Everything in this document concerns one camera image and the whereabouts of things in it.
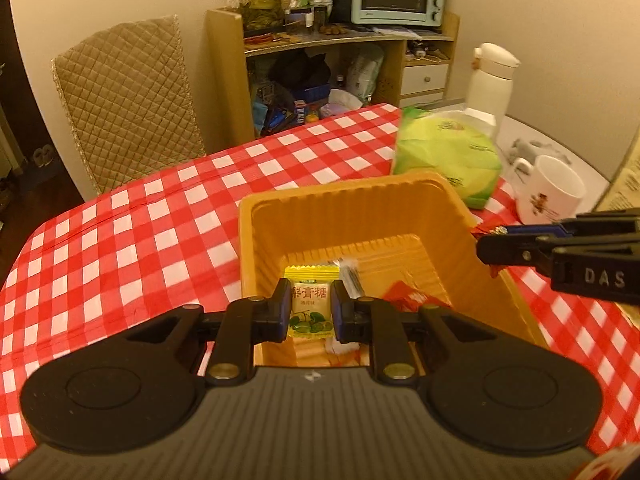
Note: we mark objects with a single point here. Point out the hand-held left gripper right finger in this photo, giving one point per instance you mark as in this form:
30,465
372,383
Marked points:
339,306

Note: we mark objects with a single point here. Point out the orange plastic tray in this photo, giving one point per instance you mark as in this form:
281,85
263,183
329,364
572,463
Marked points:
350,215

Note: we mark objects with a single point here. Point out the white and black snack packet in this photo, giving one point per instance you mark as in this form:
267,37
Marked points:
352,280

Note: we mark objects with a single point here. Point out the green tissue pack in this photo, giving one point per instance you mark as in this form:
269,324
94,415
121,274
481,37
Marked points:
445,155

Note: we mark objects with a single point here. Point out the pair of light shoes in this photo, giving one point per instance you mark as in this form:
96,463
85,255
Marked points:
42,156

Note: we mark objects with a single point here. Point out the white mug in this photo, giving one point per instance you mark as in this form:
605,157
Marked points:
550,192

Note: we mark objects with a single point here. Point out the black bag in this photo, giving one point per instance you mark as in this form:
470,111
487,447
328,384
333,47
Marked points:
300,72

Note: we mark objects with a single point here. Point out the yellow candy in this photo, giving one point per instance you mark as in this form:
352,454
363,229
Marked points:
310,305

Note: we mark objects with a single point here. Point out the wooden shelf unit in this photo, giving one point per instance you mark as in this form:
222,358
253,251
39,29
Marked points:
227,75

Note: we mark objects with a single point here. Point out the red checked tablecloth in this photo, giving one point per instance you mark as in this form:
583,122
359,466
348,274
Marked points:
125,240

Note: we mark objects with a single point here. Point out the white plastic bag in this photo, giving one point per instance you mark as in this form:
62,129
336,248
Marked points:
365,75

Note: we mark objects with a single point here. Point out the white candy wrapper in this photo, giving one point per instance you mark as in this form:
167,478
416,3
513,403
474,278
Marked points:
342,347

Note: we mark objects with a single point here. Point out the chair with quilted beige cover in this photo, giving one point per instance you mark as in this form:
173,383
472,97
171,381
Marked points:
130,105

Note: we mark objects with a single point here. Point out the red snack packet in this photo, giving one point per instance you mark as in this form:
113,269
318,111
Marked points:
407,297
487,231

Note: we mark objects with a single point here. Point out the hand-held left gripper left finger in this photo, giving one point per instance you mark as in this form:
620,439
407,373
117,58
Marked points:
284,305

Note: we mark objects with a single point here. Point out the pickle jar with orange lid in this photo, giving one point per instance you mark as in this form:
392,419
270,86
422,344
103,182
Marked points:
261,7

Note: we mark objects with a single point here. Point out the white thermos bottle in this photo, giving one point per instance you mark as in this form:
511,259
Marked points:
490,85

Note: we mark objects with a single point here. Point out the sunflower printed box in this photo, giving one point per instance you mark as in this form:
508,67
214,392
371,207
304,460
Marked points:
625,185

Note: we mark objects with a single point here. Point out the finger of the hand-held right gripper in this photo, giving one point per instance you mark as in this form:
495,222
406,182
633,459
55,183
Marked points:
510,250
542,230

